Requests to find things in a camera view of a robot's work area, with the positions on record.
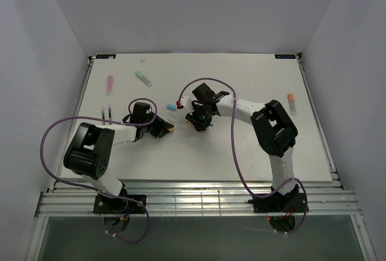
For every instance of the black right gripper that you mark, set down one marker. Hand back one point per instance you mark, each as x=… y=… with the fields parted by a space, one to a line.
x=200 y=125

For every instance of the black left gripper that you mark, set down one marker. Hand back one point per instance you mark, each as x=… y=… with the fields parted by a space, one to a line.
x=160 y=125

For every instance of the light blue highlighter cap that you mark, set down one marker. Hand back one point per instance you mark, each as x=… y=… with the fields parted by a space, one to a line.
x=171 y=107

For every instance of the orange capped marker pen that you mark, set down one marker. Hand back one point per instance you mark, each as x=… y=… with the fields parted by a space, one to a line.
x=291 y=103

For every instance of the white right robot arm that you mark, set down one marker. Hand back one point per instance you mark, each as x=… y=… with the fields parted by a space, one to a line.
x=274 y=129

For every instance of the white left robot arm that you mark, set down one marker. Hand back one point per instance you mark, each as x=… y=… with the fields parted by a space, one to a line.
x=89 y=151

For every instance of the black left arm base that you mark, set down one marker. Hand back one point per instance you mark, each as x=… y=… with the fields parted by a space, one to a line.
x=106 y=205

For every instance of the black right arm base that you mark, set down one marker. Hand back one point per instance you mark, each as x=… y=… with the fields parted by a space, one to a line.
x=292 y=202

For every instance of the two thin pens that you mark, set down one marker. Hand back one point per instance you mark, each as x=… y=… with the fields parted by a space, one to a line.
x=106 y=115

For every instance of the green highlighter cap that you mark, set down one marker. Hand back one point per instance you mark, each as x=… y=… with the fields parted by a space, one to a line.
x=143 y=78

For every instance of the blue label sticker right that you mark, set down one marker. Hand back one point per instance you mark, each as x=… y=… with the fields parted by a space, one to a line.
x=285 y=56

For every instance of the blue label sticker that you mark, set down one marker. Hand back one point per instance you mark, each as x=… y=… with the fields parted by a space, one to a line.
x=105 y=56
x=285 y=56

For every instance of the blue label sticker left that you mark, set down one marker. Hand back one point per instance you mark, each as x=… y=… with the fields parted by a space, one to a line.
x=105 y=56

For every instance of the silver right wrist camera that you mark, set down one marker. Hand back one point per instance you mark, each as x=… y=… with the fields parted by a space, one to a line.
x=185 y=103

